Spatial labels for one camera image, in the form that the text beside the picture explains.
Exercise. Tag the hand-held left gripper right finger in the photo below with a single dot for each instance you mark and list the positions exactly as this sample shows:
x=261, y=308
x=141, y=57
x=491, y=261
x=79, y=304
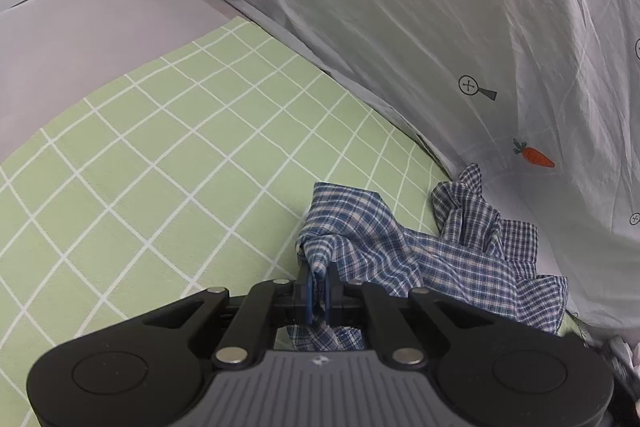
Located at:
x=332, y=297

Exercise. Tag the white rounded board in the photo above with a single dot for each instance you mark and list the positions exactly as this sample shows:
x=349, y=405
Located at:
x=75, y=42

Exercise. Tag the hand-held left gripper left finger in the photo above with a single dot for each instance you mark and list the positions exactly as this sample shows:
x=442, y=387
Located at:
x=311, y=302

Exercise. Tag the blue plaid shirt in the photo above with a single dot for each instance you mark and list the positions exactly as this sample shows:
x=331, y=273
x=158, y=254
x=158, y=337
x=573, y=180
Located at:
x=450, y=262

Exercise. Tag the white printed sheet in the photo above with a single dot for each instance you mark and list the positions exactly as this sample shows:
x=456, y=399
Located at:
x=425, y=32

